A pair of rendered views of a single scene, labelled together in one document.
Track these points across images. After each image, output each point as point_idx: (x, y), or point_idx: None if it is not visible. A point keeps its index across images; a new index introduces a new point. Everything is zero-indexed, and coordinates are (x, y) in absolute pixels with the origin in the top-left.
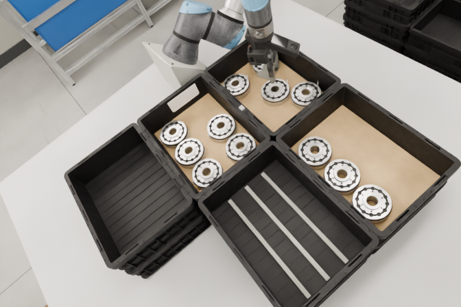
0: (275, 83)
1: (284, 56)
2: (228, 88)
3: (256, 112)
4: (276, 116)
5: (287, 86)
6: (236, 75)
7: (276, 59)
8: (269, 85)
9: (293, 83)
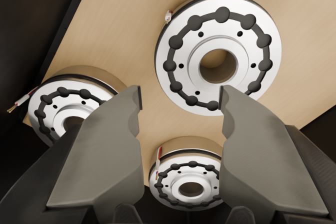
0: (182, 70)
1: (26, 58)
2: (207, 199)
3: (286, 103)
4: (318, 34)
5: (197, 9)
6: (155, 189)
7: (136, 155)
8: (194, 89)
9: None
